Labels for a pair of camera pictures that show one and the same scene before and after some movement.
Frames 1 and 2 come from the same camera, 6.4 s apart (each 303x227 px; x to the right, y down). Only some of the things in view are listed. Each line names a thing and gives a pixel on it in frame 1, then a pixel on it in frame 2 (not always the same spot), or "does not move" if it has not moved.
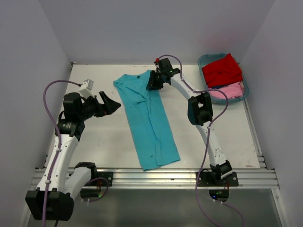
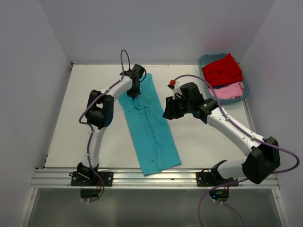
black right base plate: x=214 y=179 does not move
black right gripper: x=152 y=84 → x=170 y=112
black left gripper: x=108 y=107 → x=134 y=94
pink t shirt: x=234 y=91 does not move
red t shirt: x=225 y=72 does not move
